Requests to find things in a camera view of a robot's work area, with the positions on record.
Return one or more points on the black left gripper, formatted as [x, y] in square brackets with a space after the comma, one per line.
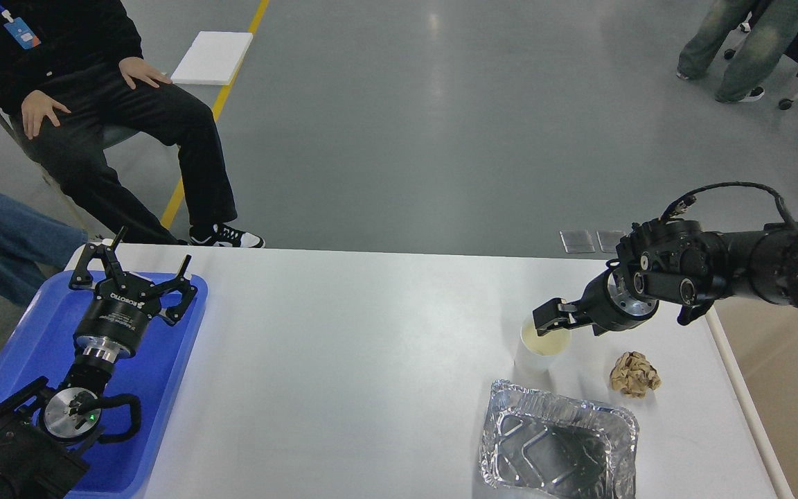
[125, 303]

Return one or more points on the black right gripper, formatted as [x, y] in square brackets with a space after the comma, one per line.
[606, 305]

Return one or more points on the white paper cup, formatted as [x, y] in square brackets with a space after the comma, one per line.
[535, 353]

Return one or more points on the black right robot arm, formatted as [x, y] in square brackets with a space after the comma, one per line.
[671, 259]

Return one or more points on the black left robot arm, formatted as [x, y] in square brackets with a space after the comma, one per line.
[90, 374]

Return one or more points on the left floor plate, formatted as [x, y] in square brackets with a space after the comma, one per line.
[577, 241]

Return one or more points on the floor plate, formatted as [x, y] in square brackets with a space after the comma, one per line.
[577, 241]
[608, 240]

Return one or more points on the right floor plate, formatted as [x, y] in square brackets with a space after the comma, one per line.
[608, 240]

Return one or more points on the crumpled brown paper ball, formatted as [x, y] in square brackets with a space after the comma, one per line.
[633, 376]

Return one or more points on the blue plastic tray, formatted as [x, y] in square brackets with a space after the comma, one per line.
[42, 345]

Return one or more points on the person in blue jeans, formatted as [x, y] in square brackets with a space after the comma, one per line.
[29, 239]

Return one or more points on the aluminium foil tray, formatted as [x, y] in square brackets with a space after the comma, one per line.
[558, 446]

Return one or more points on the grey chair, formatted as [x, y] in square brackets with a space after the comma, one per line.
[112, 136]

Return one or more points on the seated person in black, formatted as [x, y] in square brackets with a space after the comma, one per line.
[68, 69]

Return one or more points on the beige plastic bin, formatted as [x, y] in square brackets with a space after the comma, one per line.
[764, 339]

